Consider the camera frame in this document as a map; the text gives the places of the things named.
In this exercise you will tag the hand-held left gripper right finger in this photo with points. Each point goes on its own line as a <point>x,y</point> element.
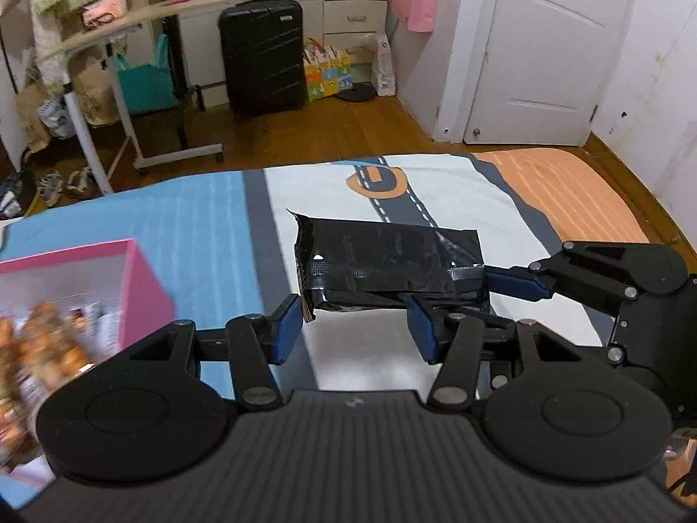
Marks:
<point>422,332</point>

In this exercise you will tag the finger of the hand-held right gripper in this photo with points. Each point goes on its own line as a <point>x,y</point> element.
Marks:
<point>514,283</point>

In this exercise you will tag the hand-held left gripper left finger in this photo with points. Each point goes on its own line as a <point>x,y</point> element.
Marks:
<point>286,332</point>

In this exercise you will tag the glossy black packet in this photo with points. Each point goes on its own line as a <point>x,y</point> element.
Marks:
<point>392,261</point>

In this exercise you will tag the pink cardboard box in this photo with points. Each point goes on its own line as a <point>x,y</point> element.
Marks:
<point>147,294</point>

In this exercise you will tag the clear bag of colourful nuts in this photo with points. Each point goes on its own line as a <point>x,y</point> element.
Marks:
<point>38,343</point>

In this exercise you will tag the person's right hand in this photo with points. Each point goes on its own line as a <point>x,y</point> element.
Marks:
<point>680,463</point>

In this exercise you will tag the printed bedsheet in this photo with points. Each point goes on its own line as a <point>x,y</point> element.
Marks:
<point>305,190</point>

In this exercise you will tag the white door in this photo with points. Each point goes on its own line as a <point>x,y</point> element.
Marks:
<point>550,49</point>

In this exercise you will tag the black round mat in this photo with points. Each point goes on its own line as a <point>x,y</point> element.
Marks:
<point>355,93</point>

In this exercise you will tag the white standing bag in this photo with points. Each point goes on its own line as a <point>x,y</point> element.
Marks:
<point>383,65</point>

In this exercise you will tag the colourful gift bag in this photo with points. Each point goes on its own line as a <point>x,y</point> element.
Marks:
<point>326,73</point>

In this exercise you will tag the black suitcase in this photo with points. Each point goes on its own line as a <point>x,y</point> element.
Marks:
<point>261,57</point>

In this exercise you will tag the teal shopping bag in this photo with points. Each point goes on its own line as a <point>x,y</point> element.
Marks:
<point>144,84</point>

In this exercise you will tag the black floor bag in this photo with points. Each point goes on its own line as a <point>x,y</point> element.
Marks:
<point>16,196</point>

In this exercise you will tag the brown paper bag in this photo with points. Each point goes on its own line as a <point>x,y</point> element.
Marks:
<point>95,92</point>
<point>30,120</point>

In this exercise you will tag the printed plastic bag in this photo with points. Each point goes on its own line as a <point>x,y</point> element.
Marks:
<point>57,120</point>

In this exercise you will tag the pink pouch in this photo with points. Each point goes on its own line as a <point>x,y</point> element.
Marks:
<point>103,11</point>

